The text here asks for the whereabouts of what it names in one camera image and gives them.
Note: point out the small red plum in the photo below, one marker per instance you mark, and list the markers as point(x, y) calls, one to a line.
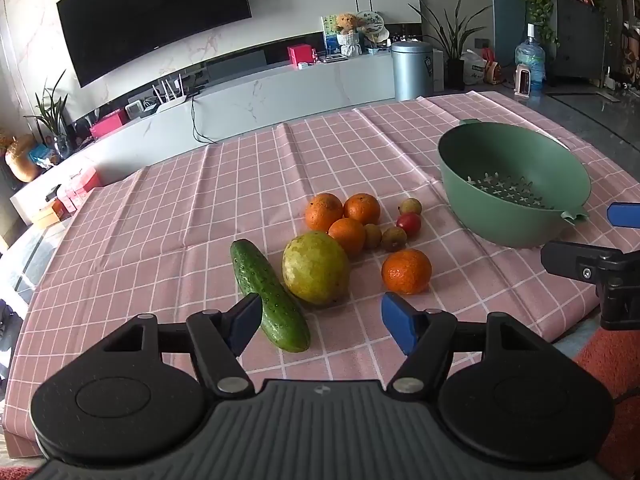
point(409, 223)

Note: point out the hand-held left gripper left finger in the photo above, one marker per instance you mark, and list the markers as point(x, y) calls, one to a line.
point(245, 322)

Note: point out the pink red box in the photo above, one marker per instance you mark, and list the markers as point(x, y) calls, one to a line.
point(108, 124)

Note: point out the golden gourd ornament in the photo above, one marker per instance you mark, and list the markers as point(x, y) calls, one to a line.
point(21, 160)

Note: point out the long-leaf plant in black pot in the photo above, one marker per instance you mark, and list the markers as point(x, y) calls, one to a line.
point(455, 72)

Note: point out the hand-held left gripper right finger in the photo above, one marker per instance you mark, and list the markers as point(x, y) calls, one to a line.
point(397, 322)

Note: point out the small brown plum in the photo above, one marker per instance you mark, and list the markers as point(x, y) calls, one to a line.
point(372, 236)
point(393, 238)

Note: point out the small yellow-red plum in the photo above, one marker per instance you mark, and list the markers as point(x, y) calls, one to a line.
point(411, 206)

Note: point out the white marble tv console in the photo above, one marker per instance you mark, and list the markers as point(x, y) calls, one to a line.
point(300, 90)

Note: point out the small white device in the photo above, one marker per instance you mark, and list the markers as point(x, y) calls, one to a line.
point(135, 109)

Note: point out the white wrapped vase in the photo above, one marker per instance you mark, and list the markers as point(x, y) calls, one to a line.
point(349, 45)

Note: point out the red rug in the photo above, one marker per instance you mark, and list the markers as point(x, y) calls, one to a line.
point(615, 360)

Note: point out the black television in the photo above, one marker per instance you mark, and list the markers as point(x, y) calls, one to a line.
point(150, 15)

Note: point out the green colander bowl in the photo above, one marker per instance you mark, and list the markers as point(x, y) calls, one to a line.
point(515, 220)

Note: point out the blue water bottle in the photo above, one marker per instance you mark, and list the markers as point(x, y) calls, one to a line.
point(531, 57)

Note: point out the green picture card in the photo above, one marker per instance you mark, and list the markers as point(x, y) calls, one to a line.
point(328, 35)

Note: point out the white plastic bag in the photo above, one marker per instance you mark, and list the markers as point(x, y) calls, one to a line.
point(472, 67)

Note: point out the green plant in glass vase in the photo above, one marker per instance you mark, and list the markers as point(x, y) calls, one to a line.
point(52, 115)

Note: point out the silver trash can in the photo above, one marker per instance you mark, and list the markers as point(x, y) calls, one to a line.
point(411, 72)

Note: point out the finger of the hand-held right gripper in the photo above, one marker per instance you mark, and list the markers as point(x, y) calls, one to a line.
point(565, 257)
point(624, 214)

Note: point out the pink checked tablecloth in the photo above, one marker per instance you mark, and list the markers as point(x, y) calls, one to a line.
point(200, 200)

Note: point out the orange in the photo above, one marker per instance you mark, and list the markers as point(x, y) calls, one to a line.
point(362, 208)
point(406, 271)
point(324, 211)
point(347, 236)

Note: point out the brown teddy bear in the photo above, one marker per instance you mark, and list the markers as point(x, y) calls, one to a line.
point(346, 23)

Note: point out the white space heater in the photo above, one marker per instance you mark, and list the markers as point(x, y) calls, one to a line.
point(525, 81)

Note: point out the orange bag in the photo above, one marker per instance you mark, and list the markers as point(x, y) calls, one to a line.
point(493, 72)

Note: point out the green cucumber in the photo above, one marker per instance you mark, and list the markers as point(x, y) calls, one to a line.
point(270, 295)

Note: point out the dark grey cabinet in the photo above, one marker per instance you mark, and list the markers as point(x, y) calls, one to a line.
point(580, 40)

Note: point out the white router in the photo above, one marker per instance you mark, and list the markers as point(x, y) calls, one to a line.
point(170, 102)

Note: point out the round painted fan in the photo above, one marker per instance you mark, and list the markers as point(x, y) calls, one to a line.
point(371, 22)

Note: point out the pink boxes stack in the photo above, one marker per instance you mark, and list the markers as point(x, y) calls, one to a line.
point(80, 187)

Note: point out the yellow-green mango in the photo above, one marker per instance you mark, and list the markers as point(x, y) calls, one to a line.
point(316, 267)

